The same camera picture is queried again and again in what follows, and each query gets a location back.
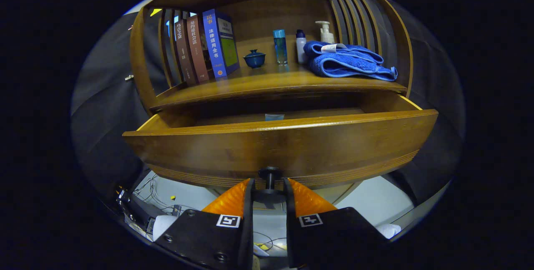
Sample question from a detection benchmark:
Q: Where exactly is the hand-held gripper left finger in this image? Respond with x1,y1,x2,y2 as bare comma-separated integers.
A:
154,178,255,270

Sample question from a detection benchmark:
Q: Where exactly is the black backdrop cloth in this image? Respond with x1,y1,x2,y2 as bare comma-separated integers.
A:
70,0,466,208

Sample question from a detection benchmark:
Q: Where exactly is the blue folded towel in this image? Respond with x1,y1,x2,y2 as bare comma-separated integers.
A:
303,40,398,82

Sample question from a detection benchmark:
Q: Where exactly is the wooden countertop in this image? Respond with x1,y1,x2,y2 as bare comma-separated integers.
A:
150,51,407,110

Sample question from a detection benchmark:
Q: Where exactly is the reddish brown book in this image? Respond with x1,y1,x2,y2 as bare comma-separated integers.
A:
186,14,210,83

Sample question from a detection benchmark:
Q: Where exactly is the white bottle with blue cap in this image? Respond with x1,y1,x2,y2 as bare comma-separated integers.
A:
295,29,308,64

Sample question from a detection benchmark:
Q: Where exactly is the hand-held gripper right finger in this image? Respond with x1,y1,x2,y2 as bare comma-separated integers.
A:
284,178,388,269

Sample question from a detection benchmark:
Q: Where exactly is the white pump bottle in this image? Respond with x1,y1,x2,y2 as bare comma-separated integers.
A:
315,20,335,44

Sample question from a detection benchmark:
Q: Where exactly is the wooden drawer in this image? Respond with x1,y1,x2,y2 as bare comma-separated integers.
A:
122,94,438,204

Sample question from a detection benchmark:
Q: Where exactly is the clear blue bottle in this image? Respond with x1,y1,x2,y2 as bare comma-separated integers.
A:
273,29,288,65

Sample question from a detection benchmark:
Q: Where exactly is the black electronic box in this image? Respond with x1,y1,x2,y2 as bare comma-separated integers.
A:
117,187,167,237

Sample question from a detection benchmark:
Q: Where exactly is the wooden cabinet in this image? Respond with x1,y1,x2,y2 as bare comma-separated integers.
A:
129,0,414,212

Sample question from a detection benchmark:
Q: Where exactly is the blue book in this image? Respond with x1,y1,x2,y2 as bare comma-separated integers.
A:
202,9,240,79

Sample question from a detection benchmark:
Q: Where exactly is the blue lidded teacup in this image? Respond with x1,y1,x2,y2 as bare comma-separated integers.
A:
243,49,266,69

